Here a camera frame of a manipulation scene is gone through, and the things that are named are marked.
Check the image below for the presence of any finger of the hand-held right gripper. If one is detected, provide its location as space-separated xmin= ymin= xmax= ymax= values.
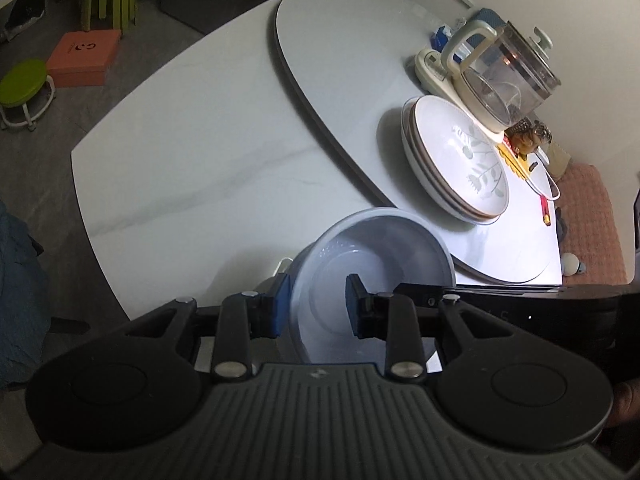
xmin=394 ymin=282 xmax=463 ymax=308

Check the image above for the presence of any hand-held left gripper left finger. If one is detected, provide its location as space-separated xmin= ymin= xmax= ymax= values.
xmin=122 ymin=272 xmax=292 ymax=380

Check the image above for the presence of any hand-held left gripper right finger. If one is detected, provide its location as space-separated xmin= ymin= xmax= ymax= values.
xmin=346 ymin=273 xmax=522 ymax=380

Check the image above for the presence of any white plastic bowl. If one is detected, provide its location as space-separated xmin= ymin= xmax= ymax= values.
xmin=289 ymin=207 xmax=457 ymax=365

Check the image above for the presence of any leaf-pattern deep plate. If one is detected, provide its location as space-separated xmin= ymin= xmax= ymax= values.
xmin=407 ymin=95 xmax=511 ymax=214

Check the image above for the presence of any person's right hand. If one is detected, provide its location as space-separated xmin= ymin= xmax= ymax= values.
xmin=611 ymin=379 xmax=640 ymax=430

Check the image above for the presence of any black plush toy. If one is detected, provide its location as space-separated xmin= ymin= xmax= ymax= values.
xmin=554 ymin=205 xmax=587 ymax=277

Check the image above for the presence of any pink blanket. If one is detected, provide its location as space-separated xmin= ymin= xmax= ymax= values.
xmin=552 ymin=162 xmax=632 ymax=287

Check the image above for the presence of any flower-pattern large plate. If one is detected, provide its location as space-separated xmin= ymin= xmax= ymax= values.
xmin=402 ymin=100 xmax=502 ymax=221
xmin=400 ymin=105 xmax=495 ymax=225

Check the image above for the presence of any plaid pillow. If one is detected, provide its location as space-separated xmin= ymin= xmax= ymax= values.
xmin=547 ymin=142 xmax=571 ymax=179

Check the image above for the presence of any yellow scalloped mat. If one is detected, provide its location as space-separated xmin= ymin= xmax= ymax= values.
xmin=497 ymin=142 xmax=534 ymax=179

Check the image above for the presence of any grey round turntable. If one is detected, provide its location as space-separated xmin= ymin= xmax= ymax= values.
xmin=274 ymin=0 xmax=564 ymax=287

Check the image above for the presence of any cream kettle base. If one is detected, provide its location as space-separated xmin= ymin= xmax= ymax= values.
xmin=414 ymin=47 xmax=508 ymax=136

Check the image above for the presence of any glass electric kettle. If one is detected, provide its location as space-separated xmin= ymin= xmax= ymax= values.
xmin=440 ymin=20 xmax=562 ymax=134

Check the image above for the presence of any blue padded chair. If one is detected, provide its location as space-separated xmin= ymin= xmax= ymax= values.
xmin=0 ymin=200 xmax=52 ymax=392

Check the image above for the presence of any orange box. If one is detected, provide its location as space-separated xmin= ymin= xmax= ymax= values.
xmin=46 ymin=29 xmax=124 ymax=89

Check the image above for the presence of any green round stool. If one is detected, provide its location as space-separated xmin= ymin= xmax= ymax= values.
xmin=0 ymin=58 xmax=57 ymax=134

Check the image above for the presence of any white cable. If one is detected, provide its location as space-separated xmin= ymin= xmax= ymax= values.
xmin=522 ymin=147 xmax=561 ymax=204

